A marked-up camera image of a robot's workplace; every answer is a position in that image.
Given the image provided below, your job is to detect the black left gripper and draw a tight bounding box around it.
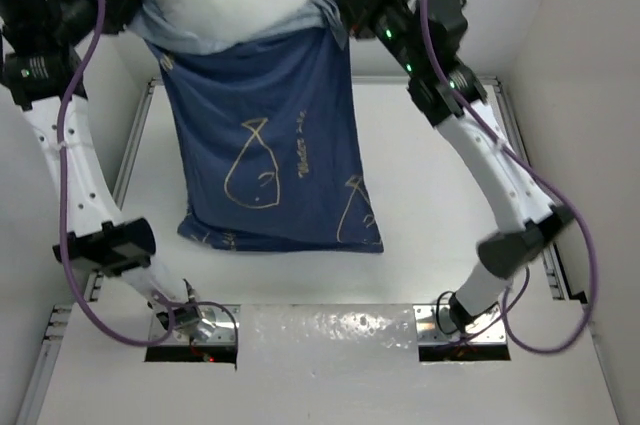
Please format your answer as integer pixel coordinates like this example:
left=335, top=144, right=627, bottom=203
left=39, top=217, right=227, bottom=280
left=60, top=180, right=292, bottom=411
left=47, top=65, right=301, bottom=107
left=37, top=0, right=135, bottom=50

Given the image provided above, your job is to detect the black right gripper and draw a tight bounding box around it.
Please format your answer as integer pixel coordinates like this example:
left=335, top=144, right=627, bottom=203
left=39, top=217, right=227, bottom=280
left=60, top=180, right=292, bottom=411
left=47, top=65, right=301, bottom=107
left=335, top=0, right=427, bottom=75

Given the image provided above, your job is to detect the blue patterned pillowcase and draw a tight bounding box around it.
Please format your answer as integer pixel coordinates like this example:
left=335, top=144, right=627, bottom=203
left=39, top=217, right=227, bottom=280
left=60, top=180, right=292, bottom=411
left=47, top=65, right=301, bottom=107
left=130, top=0, right=384, bottom=254

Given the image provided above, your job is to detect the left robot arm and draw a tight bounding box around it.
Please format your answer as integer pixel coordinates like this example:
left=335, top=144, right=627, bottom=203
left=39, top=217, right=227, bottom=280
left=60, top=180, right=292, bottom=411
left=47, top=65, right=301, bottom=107
left=1, top=0, right=203, bottom=338

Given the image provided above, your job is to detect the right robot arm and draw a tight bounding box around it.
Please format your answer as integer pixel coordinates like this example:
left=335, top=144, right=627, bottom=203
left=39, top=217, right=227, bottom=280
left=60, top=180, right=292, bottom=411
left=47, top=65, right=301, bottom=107
left=336, top=0, right=574, bottom=332

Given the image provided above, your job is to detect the white front cover board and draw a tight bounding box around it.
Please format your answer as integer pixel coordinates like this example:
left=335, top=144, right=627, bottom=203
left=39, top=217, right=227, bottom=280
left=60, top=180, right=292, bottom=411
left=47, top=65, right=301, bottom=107
left=39, top=305, right=617, bottom=424

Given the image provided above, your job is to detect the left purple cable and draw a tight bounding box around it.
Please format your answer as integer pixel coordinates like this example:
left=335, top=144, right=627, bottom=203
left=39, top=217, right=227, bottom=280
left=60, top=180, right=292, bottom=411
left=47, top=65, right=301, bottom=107
left=52, top=0, right=241, bottom=361

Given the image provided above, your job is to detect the purple cable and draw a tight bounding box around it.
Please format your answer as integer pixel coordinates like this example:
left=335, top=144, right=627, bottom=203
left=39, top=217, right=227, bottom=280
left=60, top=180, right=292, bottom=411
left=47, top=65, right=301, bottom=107
left=417, top=0, right=600, bottom=354
left=52, top=0, right=241, bottom=361

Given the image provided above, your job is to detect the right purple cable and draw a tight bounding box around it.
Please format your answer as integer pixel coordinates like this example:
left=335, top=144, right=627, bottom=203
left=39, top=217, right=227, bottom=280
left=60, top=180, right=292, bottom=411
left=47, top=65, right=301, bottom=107
left=417, top=0, right=600, bottom=354

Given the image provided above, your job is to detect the aluminium table frame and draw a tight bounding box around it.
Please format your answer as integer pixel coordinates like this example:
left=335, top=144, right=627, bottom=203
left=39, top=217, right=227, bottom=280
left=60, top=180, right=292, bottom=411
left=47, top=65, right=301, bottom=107
left=14, top=74, right=601, bottom=425

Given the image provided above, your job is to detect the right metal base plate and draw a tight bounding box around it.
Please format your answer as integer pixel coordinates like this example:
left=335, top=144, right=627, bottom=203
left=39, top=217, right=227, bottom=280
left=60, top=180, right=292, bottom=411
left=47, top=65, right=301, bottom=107
left=414, top=302, right=510, bottom=346

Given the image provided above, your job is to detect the metal base plate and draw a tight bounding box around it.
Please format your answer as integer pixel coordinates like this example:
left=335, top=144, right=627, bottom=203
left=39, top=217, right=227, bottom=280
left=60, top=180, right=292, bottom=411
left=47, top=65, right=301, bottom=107
left=414, top=302, right=510, bottom=346
left=148, top=304, right=241, bottom=348

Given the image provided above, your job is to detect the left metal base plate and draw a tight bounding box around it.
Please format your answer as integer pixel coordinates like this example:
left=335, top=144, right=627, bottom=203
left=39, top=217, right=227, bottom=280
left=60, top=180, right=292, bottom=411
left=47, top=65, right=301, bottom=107
left=148, top=304, right=241, bottom=348

